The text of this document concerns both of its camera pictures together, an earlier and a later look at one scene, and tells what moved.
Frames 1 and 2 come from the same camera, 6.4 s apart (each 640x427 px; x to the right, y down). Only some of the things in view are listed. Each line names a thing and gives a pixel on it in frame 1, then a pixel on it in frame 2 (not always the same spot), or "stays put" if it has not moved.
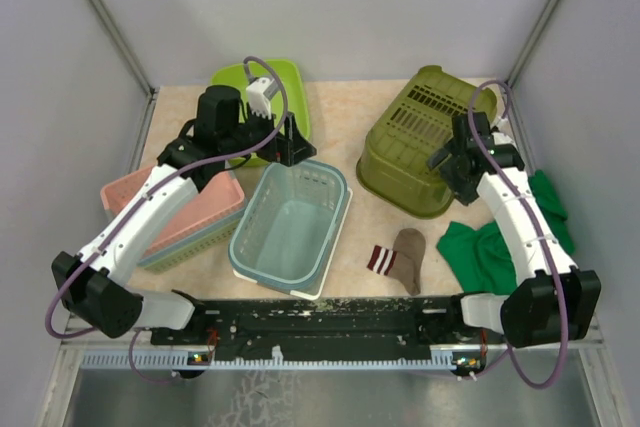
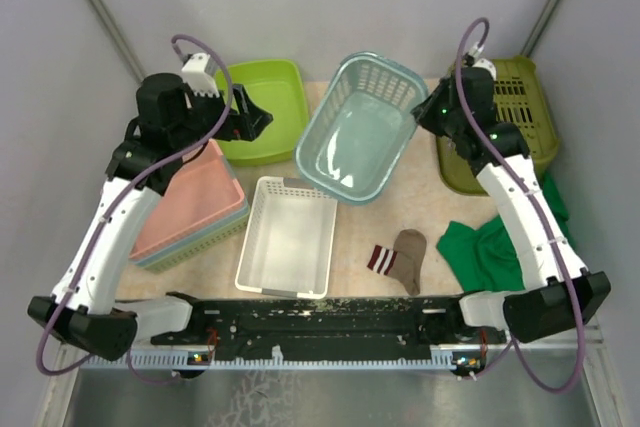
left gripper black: [289, 148] → [247, 123]
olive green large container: [415, 123] → [519, 98]
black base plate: [328, 328] stays put
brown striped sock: [403, 263] stays put
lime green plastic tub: [233, 73] stays put
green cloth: [484, 259] stays put
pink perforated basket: [217, 196] stays put
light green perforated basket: [191, 252] stays put
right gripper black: [462, 191] → [423, 113]
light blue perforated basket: [289, 227] → [358, 125]
